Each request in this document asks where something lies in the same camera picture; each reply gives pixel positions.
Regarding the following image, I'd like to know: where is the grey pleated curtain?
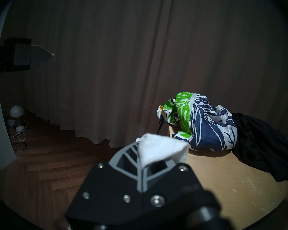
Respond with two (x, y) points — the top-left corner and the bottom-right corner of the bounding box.
(0, 0), (288, 149)

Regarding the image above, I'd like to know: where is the white mushroom lamp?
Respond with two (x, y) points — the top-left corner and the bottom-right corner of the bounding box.
(9, 105), (25, 127)

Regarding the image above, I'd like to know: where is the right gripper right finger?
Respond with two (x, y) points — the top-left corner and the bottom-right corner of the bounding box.
(142, 160), (222, 223)

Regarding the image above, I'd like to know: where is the green navy leaf-print garment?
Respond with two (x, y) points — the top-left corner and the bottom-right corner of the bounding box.
(156, 92), (238, 152)

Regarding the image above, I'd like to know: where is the black floor cable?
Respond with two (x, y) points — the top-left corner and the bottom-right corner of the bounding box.
(13, 140), (27, 152)

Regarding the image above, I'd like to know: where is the black garment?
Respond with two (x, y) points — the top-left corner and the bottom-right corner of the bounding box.
(231, 113), (288, 185)

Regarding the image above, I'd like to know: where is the small white cloth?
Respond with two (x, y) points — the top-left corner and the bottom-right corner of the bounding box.
(135, 133), (190, 169)

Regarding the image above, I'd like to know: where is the white power cable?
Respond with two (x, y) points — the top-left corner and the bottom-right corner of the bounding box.
(9, 120), (28, 143)

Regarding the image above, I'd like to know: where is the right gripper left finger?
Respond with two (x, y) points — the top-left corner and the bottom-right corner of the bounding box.
(65, 141), (145, 229)

